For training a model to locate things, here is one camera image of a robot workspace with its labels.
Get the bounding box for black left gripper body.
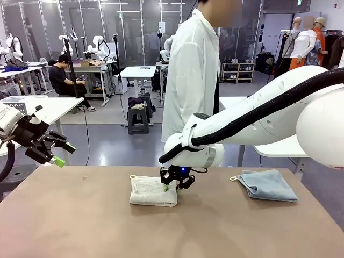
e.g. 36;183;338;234
17;116;51;150

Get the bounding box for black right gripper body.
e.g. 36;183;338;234
161;166;193;181

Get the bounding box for white towel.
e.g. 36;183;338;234
128;174;180;207

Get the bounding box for light blue towel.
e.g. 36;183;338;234
230;169;299;203

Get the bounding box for dark grey perforated basket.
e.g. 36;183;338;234
1;96;28;113

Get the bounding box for white side table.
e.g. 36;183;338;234
219;96;310;173
0;96;84;165

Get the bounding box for seated person in black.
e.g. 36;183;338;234
49;53;97;112

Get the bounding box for white lab table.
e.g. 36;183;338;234
0;66;45;95
68;63;115;107

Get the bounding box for grey step stool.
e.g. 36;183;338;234
127;106;151;135

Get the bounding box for black step stool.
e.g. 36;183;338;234
139;92;156;127

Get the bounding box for grey clothes heap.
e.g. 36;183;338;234
6;58;29;69

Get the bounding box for black tripod pole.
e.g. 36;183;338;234
63;34;81;99
112;33;122;95

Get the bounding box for pile of dark clothes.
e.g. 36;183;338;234
128;96;147;111

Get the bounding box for cardboard box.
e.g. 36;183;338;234
80;60;105;68

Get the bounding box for person in white coat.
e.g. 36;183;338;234
161;0;242;145

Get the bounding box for white height-adjustable desk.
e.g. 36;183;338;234
120;66;157;127

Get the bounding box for wooden shoe shelf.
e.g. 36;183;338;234
221;62;255;83

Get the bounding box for black bags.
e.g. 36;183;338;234
255;52;275;75

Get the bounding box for black tripod with white board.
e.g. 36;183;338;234
271;29;292;80

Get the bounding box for mannequin white top orange trousers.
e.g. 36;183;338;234
289;15;318;71

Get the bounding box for mannequin orange shirt beige hat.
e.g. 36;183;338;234
306;16;328;67

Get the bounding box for rack of dark clothes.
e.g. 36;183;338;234
322;28;344;69

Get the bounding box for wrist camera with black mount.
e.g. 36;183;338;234
28;105;44;124

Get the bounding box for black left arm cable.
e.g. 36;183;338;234
0;141;16;183

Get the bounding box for black right arm cable sleeve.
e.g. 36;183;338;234
158;67;344;164

